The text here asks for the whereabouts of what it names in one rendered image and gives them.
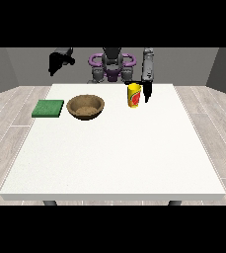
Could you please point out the brown wooden bowl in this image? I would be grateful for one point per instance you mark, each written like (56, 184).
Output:
(85, 107)

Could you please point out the grey robot trunk purple rings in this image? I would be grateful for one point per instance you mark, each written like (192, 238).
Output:
(111, 67)

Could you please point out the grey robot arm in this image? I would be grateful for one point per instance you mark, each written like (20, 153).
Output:
(147, 66)
(66, 51)

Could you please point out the green square pad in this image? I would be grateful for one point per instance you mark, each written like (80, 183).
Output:
(48, 108)

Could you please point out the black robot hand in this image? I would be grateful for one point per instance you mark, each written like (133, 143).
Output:
(147, 89)
(57, 62)

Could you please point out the dark table leg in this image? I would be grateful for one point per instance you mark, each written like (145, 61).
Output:
(50, 203)
(174, 203)

